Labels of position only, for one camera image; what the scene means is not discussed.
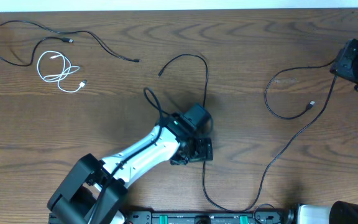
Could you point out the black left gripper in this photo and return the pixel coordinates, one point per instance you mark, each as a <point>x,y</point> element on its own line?
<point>206,152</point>

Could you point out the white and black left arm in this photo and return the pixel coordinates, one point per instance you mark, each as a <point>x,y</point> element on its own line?
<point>94,189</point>

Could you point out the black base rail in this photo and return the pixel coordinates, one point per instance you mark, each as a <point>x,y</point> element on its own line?
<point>264,214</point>

